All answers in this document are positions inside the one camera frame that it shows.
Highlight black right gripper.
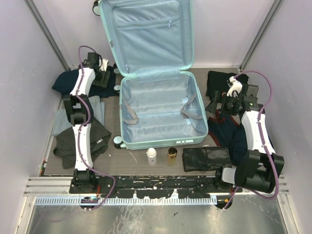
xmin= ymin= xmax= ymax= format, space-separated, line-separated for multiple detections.
xmin=205 ymin=91 xmax=241 ymax=117

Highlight black garment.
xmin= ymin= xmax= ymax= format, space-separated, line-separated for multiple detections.
xmin=206 ymin=71 xmax=236 ymax=100

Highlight navy blue sweater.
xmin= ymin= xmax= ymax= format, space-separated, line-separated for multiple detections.
xmin=52 ymin=64 xmax=117 ymax=98

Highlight black toiletry pouch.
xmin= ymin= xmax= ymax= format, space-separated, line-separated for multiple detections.
xmin=182 ymin=147 xmax=232 ymax=172

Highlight light blue jeans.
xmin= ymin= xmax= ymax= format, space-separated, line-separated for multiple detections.
xmin=52 ymin=96 xmax=105 ymax=136

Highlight amber bottle with gold cap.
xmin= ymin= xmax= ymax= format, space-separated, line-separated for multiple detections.
xmin=167 ymin=147 xmax=177 ymax=166

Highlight grey striped garment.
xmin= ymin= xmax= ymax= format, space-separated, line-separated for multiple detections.
xmin=53 ymin=119 xmax=111 ymax=169

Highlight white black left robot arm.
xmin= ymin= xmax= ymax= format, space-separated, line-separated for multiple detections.
xmin=63 ymin=51 xmax=108 ymax=194

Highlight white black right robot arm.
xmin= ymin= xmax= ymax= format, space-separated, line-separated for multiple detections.
xmin=206 ymin=84 xmax=285 ymax=199

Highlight navy garment with red trim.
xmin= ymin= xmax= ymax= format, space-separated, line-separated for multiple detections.
xmin=208 ymin=109 xmax=248 ymax=166

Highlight mint green open suitcase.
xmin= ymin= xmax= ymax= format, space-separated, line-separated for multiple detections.
xmin=98 ymin=0 xmax=208 ymax=150

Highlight white plastic bottle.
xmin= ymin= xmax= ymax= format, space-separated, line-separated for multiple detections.
xmin=146 ymin=148 xmax=156 ymax=165

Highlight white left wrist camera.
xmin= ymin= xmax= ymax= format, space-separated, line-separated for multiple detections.
xmin=100 ymin=58 xmax=109 ymax=72

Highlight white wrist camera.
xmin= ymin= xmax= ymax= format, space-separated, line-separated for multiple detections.
xmin=227 ymin=76 xmax=243 ymax=98
xmin=100 ymin=58 xmax=109 ymax=72

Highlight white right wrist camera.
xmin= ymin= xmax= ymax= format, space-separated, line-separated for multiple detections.
xmin=227 ymin=76 xmax=243 ymax=98

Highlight slotted cable duct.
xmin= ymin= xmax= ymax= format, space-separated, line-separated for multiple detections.
xmin=35 ymin=195 xmax=217 ymax=206

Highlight aluminium front rail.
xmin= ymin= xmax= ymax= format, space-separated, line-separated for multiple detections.
xmin=23 ymin=174 xmax=290 ymax=195

